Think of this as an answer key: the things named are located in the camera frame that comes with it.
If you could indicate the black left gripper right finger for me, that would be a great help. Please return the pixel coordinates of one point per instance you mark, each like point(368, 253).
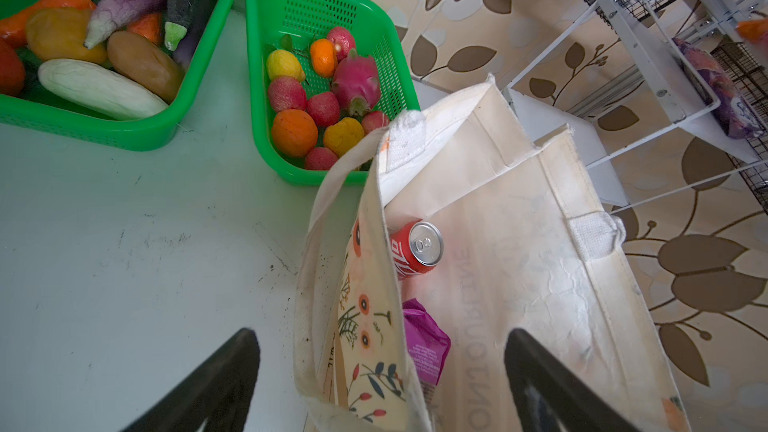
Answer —
point(548, 396)

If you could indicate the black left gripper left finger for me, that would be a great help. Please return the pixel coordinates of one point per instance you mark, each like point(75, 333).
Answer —
point(216, 396)

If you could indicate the purple snack packet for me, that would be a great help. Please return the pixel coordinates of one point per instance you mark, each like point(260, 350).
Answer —
point(427, 344)

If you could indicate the cream floral tote bag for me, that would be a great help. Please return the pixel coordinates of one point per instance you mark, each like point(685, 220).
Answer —
point(527, 244)

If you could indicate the red cola can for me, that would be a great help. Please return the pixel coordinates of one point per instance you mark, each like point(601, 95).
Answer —
point(416, 248)

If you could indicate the orange fruit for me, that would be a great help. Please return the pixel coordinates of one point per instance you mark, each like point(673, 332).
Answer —
point(294, 133)

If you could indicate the white gourd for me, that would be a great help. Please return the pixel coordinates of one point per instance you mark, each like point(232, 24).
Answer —
point(97, 88)

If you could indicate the white two-tier shelf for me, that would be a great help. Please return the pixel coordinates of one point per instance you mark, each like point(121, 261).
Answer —
point(687, 100)

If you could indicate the purple Fox's candy bag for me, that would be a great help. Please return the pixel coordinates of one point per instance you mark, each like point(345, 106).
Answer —
point(735, 116)

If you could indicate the yellow lemon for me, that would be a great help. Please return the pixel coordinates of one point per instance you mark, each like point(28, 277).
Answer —
point(282, 63)

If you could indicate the pink dragon fruit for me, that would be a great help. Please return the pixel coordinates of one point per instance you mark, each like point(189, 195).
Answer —
point(356, 84)

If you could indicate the left green vegetable basket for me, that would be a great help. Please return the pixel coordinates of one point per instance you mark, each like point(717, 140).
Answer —
point(38, 109)

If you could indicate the right green fruit basket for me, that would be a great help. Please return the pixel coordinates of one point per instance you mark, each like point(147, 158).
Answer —
point(268, 21)

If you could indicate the brown potato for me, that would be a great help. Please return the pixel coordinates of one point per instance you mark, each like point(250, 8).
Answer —
point(138, 59)

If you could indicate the red tomato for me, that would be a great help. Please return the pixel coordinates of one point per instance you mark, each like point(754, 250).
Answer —
point(12, 79)

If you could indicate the yellow orange vegetable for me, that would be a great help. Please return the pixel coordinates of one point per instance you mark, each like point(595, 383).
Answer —
point(60, 34)

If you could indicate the dark purple eggplant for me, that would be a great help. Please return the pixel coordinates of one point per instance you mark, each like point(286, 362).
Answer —
point(188, 45)

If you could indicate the light purple eggplant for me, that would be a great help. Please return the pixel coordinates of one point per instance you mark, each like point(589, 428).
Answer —
point(111, 15)

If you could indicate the orange snack bag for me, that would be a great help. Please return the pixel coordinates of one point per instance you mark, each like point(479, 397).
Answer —
point(754, 32)

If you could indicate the orange carrot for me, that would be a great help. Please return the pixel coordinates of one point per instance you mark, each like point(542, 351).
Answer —
point(13, 27)

